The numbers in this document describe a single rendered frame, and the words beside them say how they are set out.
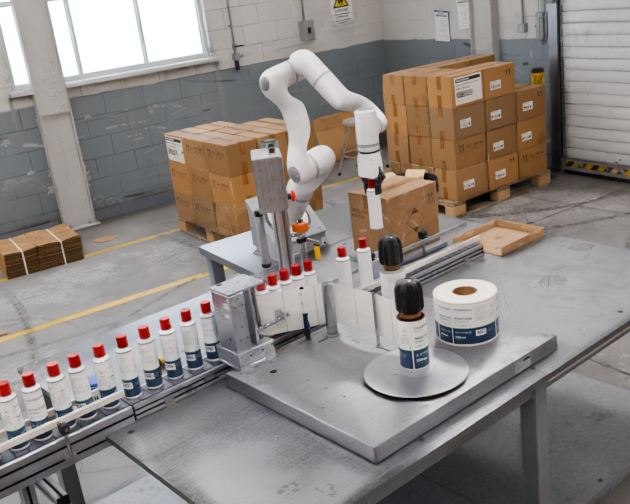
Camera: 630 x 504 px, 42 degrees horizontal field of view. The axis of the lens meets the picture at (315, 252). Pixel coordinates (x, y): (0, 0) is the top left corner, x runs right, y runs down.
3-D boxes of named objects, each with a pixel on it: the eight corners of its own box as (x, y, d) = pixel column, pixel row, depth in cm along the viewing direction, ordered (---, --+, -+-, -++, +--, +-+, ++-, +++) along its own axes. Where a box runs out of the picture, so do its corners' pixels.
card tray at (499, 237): (501, 256, 335) (501, 247, 334) (453, 246, 355) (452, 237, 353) (544, 235, 353) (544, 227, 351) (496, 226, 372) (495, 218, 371)
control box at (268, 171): (259, 215, 273) (251, 159, 266) (258, 202, 289) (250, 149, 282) (289, 210, 273) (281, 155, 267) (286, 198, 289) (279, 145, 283)
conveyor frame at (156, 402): (135, 421, 243) (132, 407, 242) (118, 409, 252) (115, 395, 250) (484, 254, 340) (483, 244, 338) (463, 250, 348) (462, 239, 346)
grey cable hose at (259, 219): (265, 269, 283) (257, 212, 276) (259, 267, 286) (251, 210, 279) (273, 266, 285) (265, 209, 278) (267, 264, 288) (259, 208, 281)
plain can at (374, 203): (376, 231, 321) (371, 180, 315) (367, 229, 325) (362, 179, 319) (386, 227, 324) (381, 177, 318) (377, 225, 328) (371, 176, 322)
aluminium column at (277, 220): (293, 319, 301) (267, 141, 279) (285, 316, 304) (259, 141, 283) (302, 315, 303) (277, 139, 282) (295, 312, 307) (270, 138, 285)
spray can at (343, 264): (347, 302, 296) (340, 250, 290) (337, 299, 300) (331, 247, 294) (357, 298, 299) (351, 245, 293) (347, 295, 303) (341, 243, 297)
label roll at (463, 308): (453, 315, 274) (450, 275, 270) (509, 324, 263) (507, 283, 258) (425, 340, 259) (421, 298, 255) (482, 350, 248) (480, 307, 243)
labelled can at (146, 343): (152, 392, 249) (139, 331, 242) (144, 387, 253) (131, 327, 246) (166, 385, 252) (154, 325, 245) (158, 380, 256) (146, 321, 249)
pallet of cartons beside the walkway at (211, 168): (331, 230, 673) (318, 124, 644) (245, 259, 631) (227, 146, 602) (257, 207, 769) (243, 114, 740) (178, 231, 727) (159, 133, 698)
